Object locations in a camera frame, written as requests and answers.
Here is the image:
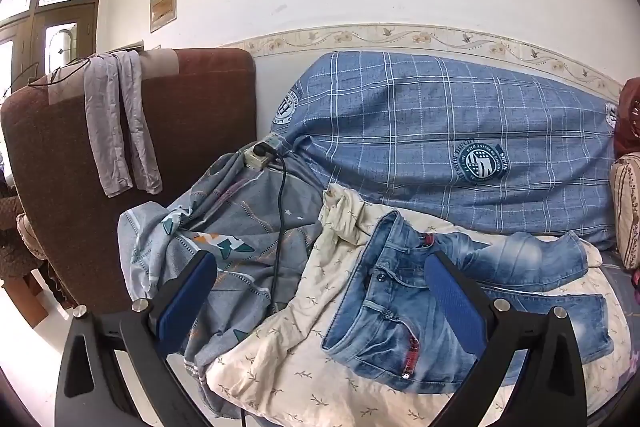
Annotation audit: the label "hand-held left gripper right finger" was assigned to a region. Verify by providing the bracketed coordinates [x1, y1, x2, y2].
[424, 252, 587, 427]

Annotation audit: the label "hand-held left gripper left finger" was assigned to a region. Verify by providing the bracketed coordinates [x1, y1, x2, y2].
[54, 251, 219, 427]

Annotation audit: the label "blue denim pants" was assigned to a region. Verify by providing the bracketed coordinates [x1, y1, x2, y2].
[320, 209, 615, 395]

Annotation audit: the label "grey patterned blanket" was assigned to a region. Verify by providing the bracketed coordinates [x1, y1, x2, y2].
[117, 142, 331, 390]

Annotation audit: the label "cream leaf-print bedsheet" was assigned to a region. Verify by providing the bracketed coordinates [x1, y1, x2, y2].
[206, 184, 631, 427]

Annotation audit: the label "white power strip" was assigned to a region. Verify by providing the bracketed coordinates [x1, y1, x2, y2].
[242, 133, 283, 170]

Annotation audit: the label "cardboard box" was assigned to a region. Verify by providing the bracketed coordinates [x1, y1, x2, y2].
[0, 267, 49, 329]

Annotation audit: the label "blue-grey bed sheet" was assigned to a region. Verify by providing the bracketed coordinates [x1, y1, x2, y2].
[597, 249, 640, 388]

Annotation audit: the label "blue checked blanket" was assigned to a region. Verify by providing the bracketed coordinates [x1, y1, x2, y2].
[270, 50, 621, 250]

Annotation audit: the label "brown knitted cloth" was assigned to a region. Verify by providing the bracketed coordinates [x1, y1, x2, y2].
[0, 179, 46, 283]

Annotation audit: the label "grey hanging cloth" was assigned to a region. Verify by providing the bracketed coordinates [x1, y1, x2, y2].
[82, 51, 163, 198]

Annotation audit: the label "brown upholstered headboard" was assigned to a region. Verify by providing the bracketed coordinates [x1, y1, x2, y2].
[0, 48, 257, 315]

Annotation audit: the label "striped beige pillow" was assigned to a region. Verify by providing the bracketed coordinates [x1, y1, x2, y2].
[610, 154, 640, 270]

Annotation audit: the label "maroon cloth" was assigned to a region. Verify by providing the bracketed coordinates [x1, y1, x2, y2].
[614, 77, 640, 160]

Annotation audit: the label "small framed picture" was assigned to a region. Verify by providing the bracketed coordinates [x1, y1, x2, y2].
[149, 0, 179, 34]

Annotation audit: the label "wooden door with glass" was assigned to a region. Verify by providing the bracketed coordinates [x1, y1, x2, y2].
[0, 0, 108, 98]

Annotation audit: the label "black power cable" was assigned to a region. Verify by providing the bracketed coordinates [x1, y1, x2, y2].
[240, 152, 289, 427]

